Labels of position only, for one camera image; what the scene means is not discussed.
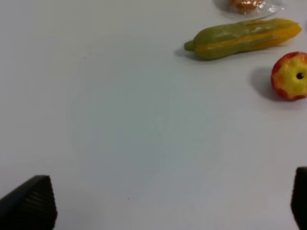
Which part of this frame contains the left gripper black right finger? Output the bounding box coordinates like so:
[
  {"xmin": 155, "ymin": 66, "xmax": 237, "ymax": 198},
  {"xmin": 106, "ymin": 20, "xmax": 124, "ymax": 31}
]
[{"xmin": 291, "ymin": 167, "xmax": 307, "ymax": 230}]

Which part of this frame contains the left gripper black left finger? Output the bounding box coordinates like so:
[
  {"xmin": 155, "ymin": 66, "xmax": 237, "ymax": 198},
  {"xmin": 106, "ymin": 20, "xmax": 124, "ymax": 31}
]
[{"xmin": 0, "ymin": 175, "xmax": 58, "ymax": 230}]

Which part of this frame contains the red yellow toy apple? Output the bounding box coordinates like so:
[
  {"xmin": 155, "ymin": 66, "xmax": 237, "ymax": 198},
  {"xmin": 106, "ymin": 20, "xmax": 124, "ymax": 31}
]
[{"xmin": 271, "ymin": 52, "xmax": 307, "ymax": 101}]

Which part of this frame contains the green yellow toy corn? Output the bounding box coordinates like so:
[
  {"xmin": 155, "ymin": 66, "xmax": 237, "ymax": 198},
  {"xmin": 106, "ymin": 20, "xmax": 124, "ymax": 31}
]
[{"xmin": 184, "ymin": 17, "xmax": 302, "ymax": 60}]

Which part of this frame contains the orange snack in clear wrapper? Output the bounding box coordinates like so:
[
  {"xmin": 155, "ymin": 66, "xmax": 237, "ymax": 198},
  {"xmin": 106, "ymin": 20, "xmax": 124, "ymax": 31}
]
[{"xmin": 214, "ymin": 0, "xmax": 284, "ymax": 15}]

